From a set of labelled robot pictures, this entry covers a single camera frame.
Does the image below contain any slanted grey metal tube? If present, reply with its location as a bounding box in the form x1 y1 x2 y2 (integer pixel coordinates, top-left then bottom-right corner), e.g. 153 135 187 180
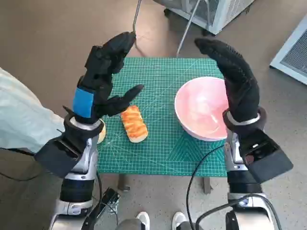
176 0 202 58

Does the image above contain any round pale toy bread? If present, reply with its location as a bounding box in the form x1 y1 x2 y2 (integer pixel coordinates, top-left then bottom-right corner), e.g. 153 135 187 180
97 119 107 144

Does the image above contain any long orange striped toy bread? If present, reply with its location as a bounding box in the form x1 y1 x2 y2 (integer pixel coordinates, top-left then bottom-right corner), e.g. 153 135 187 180
120 105 149 144

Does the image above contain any green cutting mat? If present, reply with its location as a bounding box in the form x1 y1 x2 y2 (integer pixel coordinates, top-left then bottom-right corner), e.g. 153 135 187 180
97 57 228 177

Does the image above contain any bare black robot left hand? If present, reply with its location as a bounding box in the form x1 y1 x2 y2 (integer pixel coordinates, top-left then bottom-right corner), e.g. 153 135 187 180
71 31 145 120

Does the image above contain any black gloved robot right hand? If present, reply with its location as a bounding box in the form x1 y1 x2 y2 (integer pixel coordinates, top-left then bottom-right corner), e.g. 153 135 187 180
193 37 261 123

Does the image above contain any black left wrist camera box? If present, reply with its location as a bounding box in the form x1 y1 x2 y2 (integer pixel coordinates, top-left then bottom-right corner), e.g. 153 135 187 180
35 136 83 179

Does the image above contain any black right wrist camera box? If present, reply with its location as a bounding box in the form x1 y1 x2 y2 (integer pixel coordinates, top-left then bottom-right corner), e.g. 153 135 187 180
239 129 295 184

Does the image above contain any white robot right foot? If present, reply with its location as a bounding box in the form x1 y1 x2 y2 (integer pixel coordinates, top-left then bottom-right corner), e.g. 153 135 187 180
172 211 187 230

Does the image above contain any long thin black cable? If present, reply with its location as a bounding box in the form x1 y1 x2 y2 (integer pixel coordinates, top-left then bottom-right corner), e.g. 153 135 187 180
187 144 226 225

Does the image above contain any thin black floor cable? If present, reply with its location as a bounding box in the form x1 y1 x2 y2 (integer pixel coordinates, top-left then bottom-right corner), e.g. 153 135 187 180
96 172 118 227

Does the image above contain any black stand bar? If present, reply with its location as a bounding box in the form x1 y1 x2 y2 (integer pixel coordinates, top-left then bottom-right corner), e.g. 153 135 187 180
83 188 120 230

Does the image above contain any grey metal leg with caster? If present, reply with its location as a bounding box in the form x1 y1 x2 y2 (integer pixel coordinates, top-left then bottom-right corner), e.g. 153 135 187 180
131 0 142 36

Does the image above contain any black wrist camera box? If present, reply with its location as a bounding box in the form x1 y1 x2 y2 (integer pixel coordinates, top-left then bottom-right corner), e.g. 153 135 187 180
35 136 83 179
239 129 295 184

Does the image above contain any white robot foot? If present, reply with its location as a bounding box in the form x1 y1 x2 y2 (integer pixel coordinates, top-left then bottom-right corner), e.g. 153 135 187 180
172 211 187 230
135 211 151 230

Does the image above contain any grey robot left leg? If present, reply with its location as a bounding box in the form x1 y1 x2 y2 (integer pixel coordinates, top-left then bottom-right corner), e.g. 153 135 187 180
117 219 142 230

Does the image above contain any pink bowl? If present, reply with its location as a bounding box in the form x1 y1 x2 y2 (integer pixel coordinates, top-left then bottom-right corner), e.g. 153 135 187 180
174 77 231 142

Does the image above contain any brown table leg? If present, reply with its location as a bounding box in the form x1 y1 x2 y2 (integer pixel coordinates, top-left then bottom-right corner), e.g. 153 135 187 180
202 176 213 194
118 174 131 192

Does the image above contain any white framed vent panel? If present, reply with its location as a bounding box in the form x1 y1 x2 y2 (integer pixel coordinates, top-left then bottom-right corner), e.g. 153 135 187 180
270 21 307 86

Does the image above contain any black looped right arm cable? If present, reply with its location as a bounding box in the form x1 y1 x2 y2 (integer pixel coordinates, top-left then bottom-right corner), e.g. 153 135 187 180
195 193 283 230

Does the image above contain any white robot left foot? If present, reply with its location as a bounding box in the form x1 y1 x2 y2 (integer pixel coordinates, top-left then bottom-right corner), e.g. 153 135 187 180
135 211 151 230

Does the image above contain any white appliance cabinet on casters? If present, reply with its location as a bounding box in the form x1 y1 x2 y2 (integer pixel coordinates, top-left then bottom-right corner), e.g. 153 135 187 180
164 0 256 36

